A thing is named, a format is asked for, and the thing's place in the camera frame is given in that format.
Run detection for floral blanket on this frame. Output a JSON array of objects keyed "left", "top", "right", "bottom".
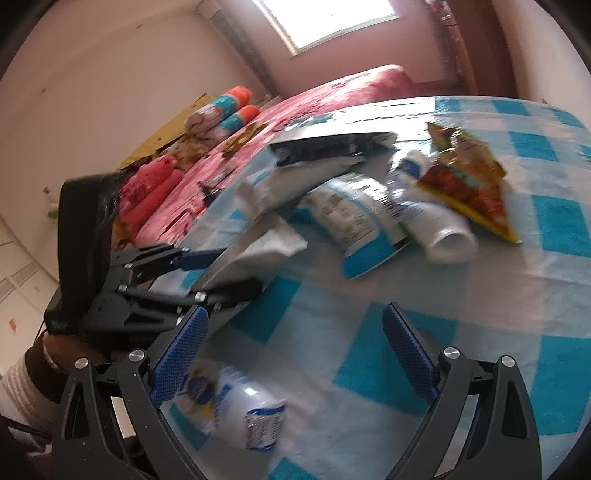
[{"left": 165, "top": 133, "right": 223, "bottom": 172}]

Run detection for white plastic bottle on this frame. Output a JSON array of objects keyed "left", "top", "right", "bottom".
[{"left": 387, "top": 150, "right": 479, "bottom": 265}]

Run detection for white wet wipes pack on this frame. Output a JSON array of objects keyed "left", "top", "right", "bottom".
[{"left": 203, "top": 131, "right": 399, "bottom": 298}]

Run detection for rolled pillow with orange end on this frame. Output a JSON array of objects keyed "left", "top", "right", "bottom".
[
  {"left": 221, "top": 105, "right": 262, "bottom": 136},
  {"left": 185, "top": 85, "right": 252, "bottom": 134}
]

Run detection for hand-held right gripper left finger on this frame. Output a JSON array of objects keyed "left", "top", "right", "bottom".
[{"left": 50, "top": 305, "right": 209, "bottom": 480}]

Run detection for blue checkered tablecloth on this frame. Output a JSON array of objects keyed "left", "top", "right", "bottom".
[{"left": 152, "top": 95, "right": 591, "bottom": 480}]

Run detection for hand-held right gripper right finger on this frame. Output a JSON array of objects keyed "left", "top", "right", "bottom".
[{"left": 382, "top": 302, "right": 544, "bottom": 480}]

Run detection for yellow red snack bag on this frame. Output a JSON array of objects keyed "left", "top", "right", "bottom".
[{"left": 416, "top": 121, "right": 523, "bottom": 244}]

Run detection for wooden cabinet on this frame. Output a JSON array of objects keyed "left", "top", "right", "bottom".
[{"left": 431, "top": 0, "right": 522, "bottom": 97}]

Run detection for blue and white packet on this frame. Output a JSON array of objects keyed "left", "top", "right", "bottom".
[{"left": 300, "top": 174, "right": 413, "bottom": 280}]

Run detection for rolled colourful quilts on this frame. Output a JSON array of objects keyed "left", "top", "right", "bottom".
[{"left": 117, "top": 92, "right": 213, "bottom": 172}]

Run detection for light curtain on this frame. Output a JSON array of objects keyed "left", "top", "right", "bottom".
[{"left": 210, "top": 9, "right": 278, "bottom": 97}]

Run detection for window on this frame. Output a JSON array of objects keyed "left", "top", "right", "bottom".
[{"left": 252, "top": 0, "right": 400, "bottom": 54}]

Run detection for pink bolster pillow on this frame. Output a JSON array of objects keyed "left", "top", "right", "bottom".
[
  {"left": 133, "top": 170, "right": 186, "bottom": 232},
  {"left": 121, "top": 154, "right": 178, "bottom": 208}
]

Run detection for golden brown cloth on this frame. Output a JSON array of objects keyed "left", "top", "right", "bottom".
[{"left": 224, "top": 122, "right": 269, "bottom": 158}]

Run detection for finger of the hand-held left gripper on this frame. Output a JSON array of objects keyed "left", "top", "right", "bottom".
[
  {"left": 111, "top": 244, "right": 229, "bottom": 288},
  {"left": 88, "top": 281, "right": 265, "bottom": 334}
]

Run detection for yellow orange snack packet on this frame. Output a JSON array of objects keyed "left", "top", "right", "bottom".
[{"left": 174, "top": 359, "right": 288, "bottom": 452}]

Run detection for person's left forearm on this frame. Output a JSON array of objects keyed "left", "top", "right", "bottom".
[{"left": 0, "top": 332, "right": 112, "bottom": 444}]

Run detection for bed with pink sheet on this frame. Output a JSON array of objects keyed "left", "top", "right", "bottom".
[{"left": 111, "top": 65, "right": 416, "bottom": 250}]

